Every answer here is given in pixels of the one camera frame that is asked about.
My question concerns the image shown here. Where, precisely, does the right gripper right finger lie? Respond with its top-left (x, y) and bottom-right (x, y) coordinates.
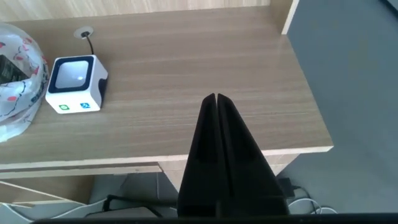
top-left (216, 93), bottom-right (290, 218)

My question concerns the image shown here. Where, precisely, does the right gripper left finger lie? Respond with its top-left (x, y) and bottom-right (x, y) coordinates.
top-left (177, 93), bottom-right (222, 218)

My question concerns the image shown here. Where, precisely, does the white barcode scanner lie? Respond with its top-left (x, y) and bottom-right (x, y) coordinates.
top-left (45, 54), bottom-right (109, 114)

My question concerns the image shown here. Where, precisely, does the printed plastic shopping bag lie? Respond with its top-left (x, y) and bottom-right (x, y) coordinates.
top-left (0, 22), bottom-right (50, 143)

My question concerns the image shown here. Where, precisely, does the black power adapter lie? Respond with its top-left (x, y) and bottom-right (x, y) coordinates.
top-left (277, 177), bottom-right (296, 199)

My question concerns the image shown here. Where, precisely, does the wooden counter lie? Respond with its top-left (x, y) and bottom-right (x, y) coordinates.
top-left (0, 0), bottom-right (334, 205)

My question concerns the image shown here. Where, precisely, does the white cable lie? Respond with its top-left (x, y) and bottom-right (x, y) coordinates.
top-left (287, 197), bottom-right (338, 215)

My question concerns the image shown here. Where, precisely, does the black scanner cable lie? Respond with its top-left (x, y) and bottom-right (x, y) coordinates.
top-left (80, 30), bottom-right (95, 56)

